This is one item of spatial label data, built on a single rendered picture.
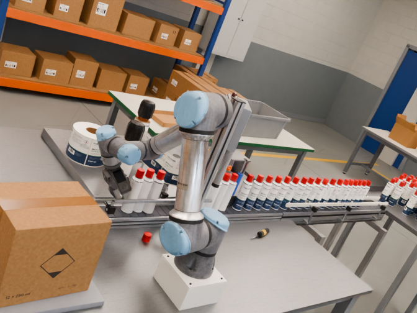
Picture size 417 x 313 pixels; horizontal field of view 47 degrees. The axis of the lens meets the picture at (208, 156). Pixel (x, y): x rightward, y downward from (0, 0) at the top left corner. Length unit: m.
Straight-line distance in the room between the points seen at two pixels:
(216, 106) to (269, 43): 7.07
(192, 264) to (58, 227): 0.54
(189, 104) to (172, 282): 0.65
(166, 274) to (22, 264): 0.56
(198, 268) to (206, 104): 0.59
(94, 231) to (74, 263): 0.12
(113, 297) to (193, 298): 0.28
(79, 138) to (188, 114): 0.94
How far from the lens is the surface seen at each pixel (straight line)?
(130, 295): 1.73
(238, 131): 1.94
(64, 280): 1.57
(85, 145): 2.31
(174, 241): 1.56
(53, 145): 2.51
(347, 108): 10.47
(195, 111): 1.46
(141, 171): 1.98
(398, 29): 10.29
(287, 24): 8.71
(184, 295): 1.71
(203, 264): 1.72
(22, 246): 1.40
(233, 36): 7.45
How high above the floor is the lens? 1.88
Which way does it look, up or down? 19 degrees down
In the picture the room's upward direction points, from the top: 23 degrees clockwise
